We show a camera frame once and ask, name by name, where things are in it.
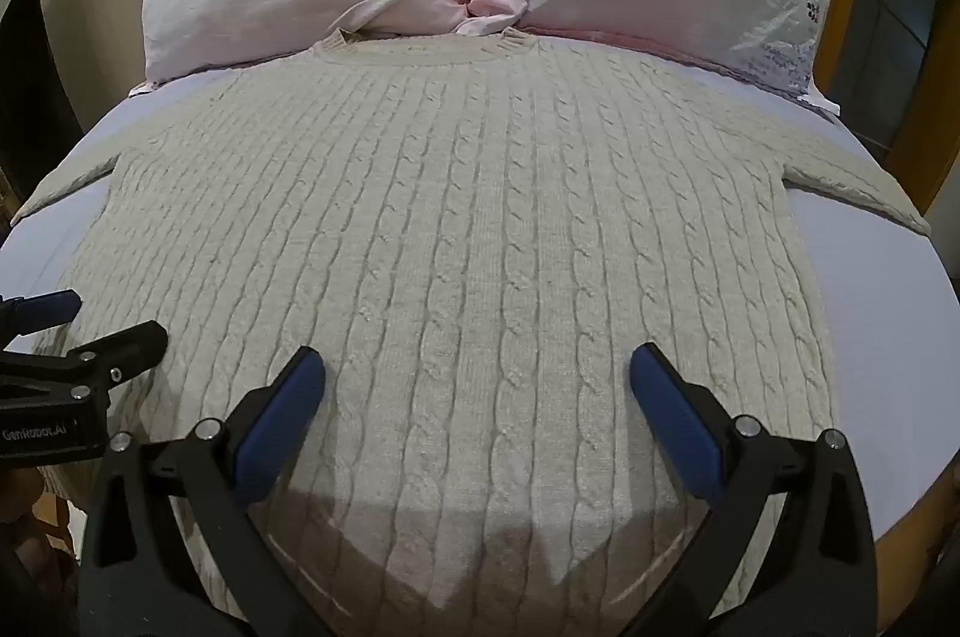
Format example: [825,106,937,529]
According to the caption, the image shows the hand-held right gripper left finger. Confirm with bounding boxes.
[79,346,340,637]

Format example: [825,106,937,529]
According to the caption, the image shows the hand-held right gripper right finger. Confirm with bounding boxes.
[628,342,880,637]

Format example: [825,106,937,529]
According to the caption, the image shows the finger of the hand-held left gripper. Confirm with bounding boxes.
[0,289,83,336]
[0,319,169,409]

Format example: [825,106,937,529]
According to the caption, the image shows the cream cable-knit sweater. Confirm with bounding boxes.
[11,28,932,637]

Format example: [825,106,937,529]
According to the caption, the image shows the wooden bed frame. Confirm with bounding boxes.
[814,0,960,218]

